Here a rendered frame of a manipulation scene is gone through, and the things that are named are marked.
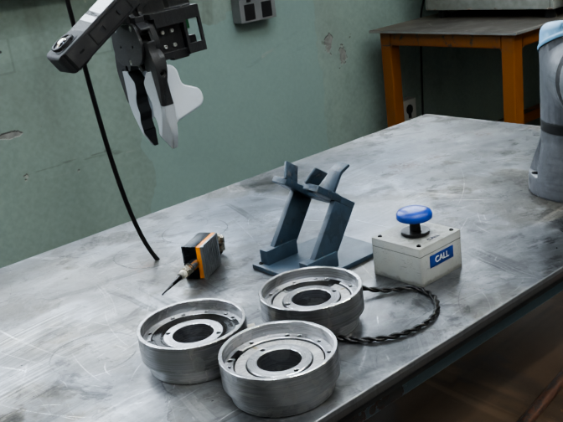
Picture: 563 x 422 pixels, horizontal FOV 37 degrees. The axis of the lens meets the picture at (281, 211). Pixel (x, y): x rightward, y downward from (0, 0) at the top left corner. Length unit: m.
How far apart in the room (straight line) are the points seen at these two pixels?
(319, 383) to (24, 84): 1.82
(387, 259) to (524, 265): 0.15
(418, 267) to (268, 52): 2.03
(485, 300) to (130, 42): 0.47
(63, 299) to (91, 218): 1.53
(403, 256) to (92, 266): 0.42
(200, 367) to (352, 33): 2.47
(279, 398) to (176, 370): 0.12
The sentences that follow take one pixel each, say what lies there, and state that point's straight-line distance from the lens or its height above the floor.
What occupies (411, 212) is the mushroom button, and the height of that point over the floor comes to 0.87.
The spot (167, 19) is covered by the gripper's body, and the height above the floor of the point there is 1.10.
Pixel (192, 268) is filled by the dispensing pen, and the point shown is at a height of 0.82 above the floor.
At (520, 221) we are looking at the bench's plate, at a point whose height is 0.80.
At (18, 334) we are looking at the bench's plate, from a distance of 0.97.
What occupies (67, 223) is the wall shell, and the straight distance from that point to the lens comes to 2.52.
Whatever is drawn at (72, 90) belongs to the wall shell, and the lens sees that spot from 2.47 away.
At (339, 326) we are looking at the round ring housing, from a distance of 0.81.
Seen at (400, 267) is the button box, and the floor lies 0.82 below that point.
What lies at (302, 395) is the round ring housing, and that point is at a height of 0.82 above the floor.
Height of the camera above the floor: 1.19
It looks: 19 degrees down
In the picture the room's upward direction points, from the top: 7 degrees counter-clockwise
